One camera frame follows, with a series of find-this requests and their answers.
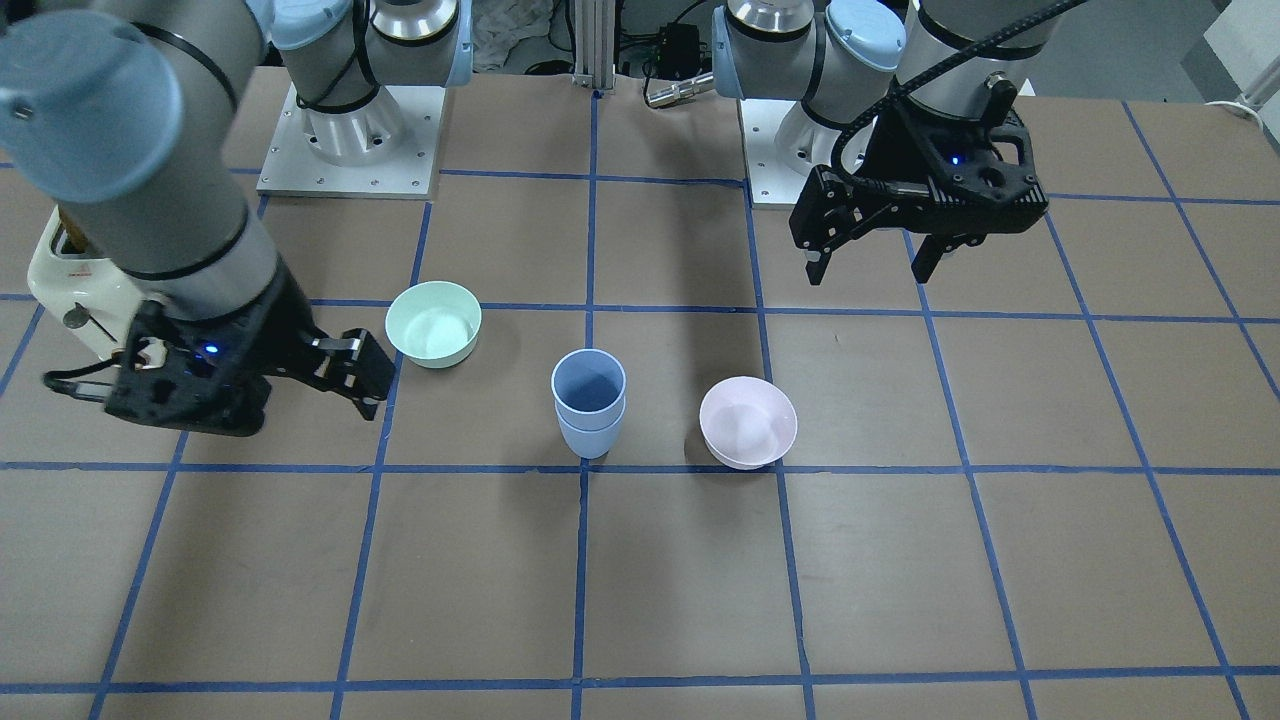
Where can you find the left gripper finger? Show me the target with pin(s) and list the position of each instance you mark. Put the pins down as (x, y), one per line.
(930, 253)
(817, 261)

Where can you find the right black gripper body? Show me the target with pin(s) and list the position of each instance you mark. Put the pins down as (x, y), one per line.
(283, 322)

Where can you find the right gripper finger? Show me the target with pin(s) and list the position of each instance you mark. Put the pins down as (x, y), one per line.
(367, 404)

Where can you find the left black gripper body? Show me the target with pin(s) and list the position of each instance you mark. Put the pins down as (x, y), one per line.
(888, 150)

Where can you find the blue cup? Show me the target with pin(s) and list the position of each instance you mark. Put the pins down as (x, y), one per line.
(589, 387)
(590, 443)

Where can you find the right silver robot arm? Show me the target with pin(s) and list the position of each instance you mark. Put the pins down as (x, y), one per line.
(118, 112)

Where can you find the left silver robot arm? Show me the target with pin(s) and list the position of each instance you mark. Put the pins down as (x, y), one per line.
(847, 62)

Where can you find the green bowl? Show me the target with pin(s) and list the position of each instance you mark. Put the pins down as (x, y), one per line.
(435, 324)

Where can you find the cream white toaster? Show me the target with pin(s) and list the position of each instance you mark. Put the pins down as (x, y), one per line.
(83, 291)

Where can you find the pink bowl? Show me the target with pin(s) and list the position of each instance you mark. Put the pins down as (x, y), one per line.
(747, 422)

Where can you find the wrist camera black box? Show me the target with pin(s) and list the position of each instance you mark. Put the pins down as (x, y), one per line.
(206, 387)

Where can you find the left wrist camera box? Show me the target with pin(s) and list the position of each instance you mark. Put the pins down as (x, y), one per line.
(990, 164)

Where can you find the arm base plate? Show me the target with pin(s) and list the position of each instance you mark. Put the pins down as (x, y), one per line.
(781, 145)
(386, 150)

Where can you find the aluminium frame post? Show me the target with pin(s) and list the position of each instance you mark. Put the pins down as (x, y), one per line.
(594, 35)

